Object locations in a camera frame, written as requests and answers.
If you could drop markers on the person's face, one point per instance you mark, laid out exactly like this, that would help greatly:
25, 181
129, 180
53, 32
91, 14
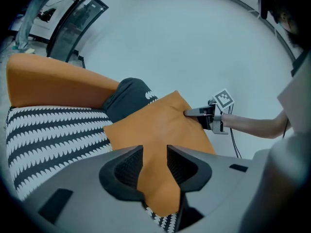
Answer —
285, 17

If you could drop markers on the person's right forearm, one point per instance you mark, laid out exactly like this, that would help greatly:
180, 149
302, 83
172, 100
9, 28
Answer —
255, 126

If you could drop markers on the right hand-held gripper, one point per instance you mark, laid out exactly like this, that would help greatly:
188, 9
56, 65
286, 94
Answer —
223, 99

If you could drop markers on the black framed glass door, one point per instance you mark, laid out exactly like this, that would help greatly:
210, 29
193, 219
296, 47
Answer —
73, 25

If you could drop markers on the person's white shirt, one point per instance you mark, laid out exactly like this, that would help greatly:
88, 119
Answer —
298, 101

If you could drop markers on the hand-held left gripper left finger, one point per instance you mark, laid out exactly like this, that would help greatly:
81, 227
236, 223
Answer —
121, 173

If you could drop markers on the orange pillow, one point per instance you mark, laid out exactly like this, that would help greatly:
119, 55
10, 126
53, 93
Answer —
160, 130

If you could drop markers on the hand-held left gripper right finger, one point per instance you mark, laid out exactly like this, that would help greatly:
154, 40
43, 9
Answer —
192, 171

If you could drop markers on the black ceiling rail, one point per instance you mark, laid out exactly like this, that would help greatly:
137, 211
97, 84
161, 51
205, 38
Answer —
274, 21

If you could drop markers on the black head-mounted camera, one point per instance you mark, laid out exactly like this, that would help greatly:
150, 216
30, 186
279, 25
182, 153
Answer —
264, 6

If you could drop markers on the dark grey patterned pillow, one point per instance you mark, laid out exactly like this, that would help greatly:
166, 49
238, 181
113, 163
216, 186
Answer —
128, 98

